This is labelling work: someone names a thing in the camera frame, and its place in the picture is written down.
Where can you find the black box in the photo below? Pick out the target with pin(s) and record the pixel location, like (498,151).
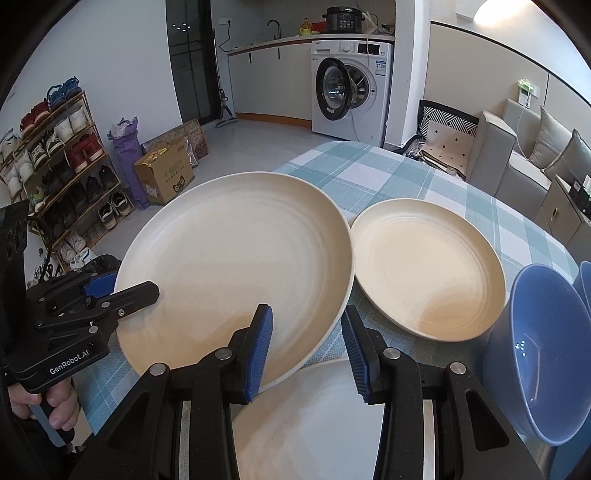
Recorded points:
(579,191)

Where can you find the purple bag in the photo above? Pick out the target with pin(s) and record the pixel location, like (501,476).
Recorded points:
(127,157)

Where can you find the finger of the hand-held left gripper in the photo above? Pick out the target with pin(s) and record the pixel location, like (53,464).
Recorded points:
(138,295)
(99,284)

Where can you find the white floor mop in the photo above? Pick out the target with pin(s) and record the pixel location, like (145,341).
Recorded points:
(227,122)

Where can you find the wooden shoe rack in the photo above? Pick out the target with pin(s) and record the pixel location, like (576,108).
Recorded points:
(92,123)

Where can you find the white wall-mounted device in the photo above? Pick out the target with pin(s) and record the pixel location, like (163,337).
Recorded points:
(527,92)

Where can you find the person's left hand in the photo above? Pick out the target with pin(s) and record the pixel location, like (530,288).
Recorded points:
(62,408)

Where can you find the black pressure cooker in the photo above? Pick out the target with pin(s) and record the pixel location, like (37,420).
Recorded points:
(344,21)

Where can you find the checked teal tablecloth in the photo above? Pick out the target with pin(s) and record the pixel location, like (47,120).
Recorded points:
(378,175)

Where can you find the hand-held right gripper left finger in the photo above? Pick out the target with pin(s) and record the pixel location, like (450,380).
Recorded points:
(261,355)

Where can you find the small cream plate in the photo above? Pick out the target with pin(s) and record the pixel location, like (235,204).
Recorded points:
(425,267)

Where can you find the large blue bowl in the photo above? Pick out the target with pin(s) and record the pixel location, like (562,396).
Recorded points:
(535,350)

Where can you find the black kitchen faucet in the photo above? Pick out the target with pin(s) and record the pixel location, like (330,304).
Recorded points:
(278,30)

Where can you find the striped black white cushion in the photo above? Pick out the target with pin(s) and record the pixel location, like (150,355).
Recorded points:
(414,148)

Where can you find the beige side cabinet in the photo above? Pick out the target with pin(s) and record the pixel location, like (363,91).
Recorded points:
(554,212)

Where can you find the brown patterned gift bag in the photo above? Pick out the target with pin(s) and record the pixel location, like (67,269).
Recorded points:
(196,138)

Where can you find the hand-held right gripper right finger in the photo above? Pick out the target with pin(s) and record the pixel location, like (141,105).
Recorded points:
(355,357)

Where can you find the grey sofa cushion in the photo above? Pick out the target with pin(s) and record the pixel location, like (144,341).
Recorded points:
(570,157)
(549,136)

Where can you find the white kitchen counter cabinet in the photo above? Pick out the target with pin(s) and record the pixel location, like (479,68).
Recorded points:
(277,83)

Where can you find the white washing machine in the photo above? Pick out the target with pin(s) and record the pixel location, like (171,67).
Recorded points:
(364,60)

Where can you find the medium blue bowl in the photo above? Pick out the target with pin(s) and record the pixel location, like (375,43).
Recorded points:
(585,288)

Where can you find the black white geometric cushion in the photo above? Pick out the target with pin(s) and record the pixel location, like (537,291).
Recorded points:
(450,117)

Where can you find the cardboard box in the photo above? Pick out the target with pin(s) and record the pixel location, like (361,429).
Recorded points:
(171,180)

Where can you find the black glass door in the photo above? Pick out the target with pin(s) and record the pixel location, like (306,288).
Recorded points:
(189,69)

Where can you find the beige sofa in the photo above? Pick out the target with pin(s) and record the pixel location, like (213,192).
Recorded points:
(494,152)

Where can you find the beige diamond print cushion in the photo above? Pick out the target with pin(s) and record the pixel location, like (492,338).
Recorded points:
(448,145)

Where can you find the large cream plate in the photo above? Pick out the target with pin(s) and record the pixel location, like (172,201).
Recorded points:
(231,258)

